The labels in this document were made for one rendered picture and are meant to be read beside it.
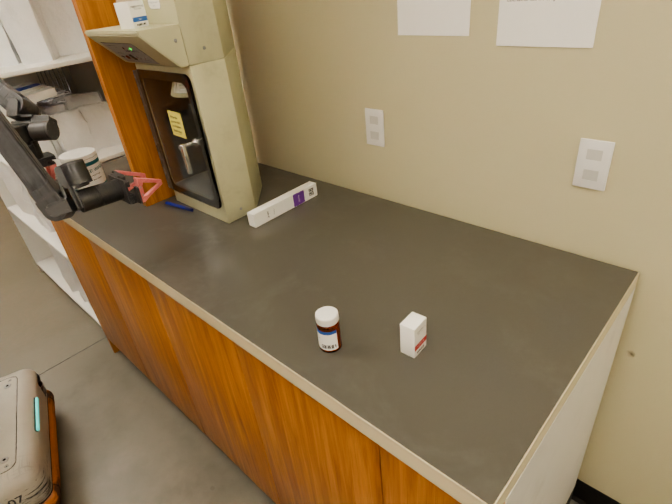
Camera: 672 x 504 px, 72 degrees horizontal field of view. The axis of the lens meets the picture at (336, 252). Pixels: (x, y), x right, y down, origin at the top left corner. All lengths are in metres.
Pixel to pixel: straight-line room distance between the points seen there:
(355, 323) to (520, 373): 0.34
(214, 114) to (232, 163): 0.16
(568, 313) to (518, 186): 0.38
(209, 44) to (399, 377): 0.98
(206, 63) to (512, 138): 0.82
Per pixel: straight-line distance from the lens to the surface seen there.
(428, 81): 1.34
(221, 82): 1.41
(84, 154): 2.00
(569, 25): 1.16
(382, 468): 0.97
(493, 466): 0.79
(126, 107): 1.68
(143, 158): 1.73
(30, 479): 1.99
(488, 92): 1.26
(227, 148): 1.43
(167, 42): 1.32
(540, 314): 1.06
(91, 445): 2.32
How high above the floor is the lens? 1.59
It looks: 32 degrees down
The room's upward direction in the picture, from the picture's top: 6 degrees counter-clockwise
